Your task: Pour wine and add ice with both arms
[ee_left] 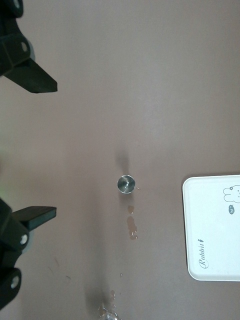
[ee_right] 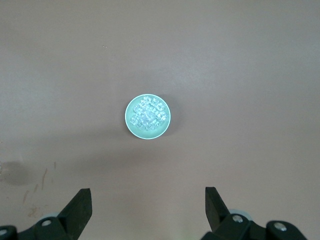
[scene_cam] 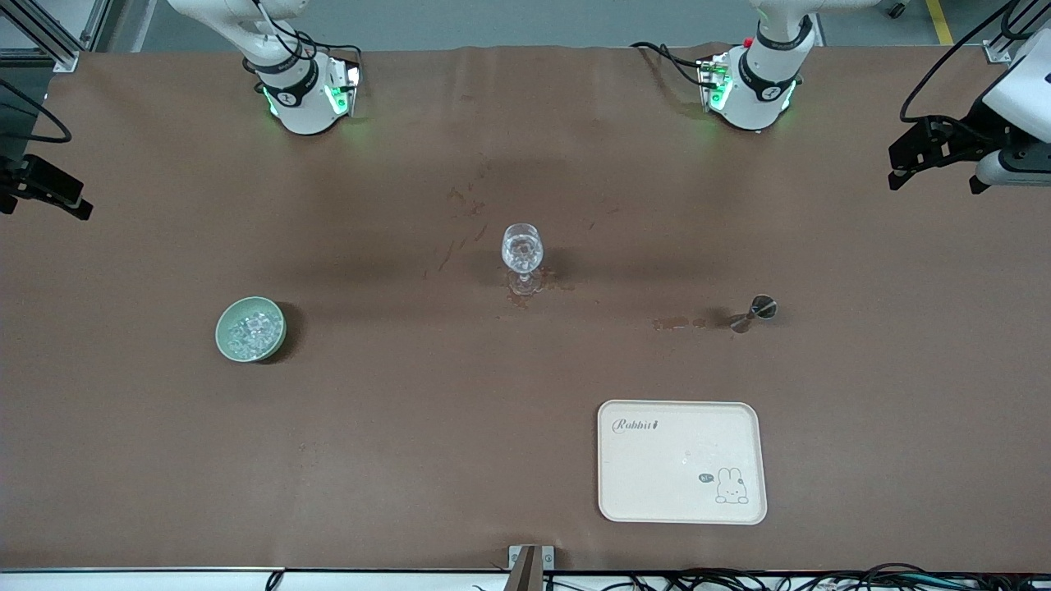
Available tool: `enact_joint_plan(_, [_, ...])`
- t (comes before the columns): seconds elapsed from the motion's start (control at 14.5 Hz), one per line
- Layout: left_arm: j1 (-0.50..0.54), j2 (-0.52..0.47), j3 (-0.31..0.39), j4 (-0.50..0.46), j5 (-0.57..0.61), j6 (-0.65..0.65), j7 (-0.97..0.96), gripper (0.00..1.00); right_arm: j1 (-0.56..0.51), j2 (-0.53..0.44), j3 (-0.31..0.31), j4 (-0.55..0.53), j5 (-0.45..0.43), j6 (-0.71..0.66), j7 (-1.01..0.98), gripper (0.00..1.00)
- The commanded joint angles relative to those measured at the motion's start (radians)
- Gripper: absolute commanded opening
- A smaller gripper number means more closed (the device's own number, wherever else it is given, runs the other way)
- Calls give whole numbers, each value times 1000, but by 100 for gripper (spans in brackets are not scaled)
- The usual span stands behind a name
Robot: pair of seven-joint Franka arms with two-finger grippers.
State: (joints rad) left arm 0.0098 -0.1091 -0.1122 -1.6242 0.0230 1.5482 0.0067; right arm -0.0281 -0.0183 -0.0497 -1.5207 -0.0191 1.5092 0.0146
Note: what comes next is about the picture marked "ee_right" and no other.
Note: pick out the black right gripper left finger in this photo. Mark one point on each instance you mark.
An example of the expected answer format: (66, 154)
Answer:
(75, 215)

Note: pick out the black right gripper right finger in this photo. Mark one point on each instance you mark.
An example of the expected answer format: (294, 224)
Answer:
(217, 215)

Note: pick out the mint green bowl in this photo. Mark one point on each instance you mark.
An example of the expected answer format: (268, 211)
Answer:
(136, 132)

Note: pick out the brown table cover sheet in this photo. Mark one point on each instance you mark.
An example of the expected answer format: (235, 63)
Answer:
(225, 62)

